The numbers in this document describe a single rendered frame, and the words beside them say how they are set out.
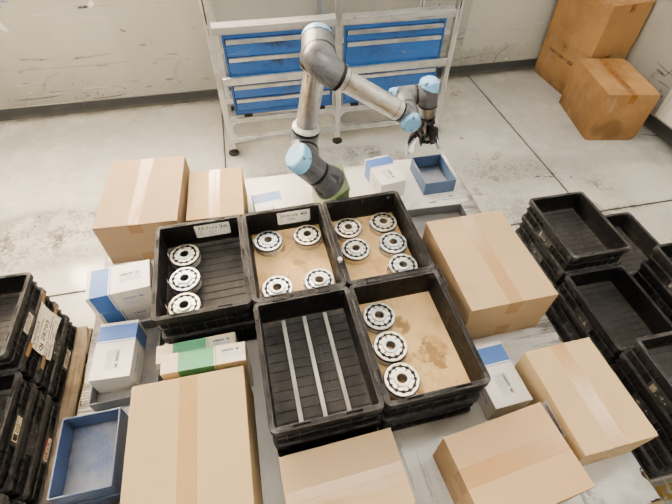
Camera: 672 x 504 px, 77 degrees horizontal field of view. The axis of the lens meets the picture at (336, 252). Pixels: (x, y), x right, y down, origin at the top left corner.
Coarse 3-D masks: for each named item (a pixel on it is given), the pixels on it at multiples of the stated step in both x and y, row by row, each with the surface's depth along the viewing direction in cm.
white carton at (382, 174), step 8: (368, 160) 199; (376, 160) 199; (384, 160) 199; (368, 168) 198; (376, 168) 195; (384, 168) 195; (392, 168) 195; (368, 176) 200; (376, 176) 191; (384, 176) 191; (392, 176) 191; (400, 176) 191; (376, 184) 193; (384, 184) 187; (392, 184) 189; (400, 184) 190; (376, 192) 195; (400, 192) 194
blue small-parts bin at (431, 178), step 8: (416, 160) 205; (424, 160) 207; (432, 160) 208; (440, 160) 207; (416, 168) 200; (424, 168) 209; (432, 168) 209; (440, 168) 208; (448, 168) 199; (416, 176) 201; (424, 176) 205; (432, 176) 205; (440, 176) 205; (448, 176) 201; (424, 184) 193; (432, 184) 192; (440, 184) 193; (448, 184) 194; (424, 192) 195; (432, 192) 196; (440, 192) 197
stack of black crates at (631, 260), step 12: (612, 216) 236; (624, 216) 238; (624, 228) 241; (636, 228) 233; (636, 240) 234; (648, 240) 227; (636, 252) 232; (648, 252) 228; (624, 264) 226; (636, 264) 226
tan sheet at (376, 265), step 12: (396, 228) 164; (372, 240) 160; (372, 252) 156; (408, 252) 156; (348, 264) 152; (360, 264) 152; (372, 264) 152; (384, 264) 152; (360, 276) 149; (372, 276) 149
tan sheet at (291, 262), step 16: (288, 240) 160; (256, 256) 154; (272, 256) 154; (288, 256) 154; (304, 256) 154; (320, 256) 155; (272, 272) 150; (288, 272) 150; (304, 272) 150; (304, 288) 145
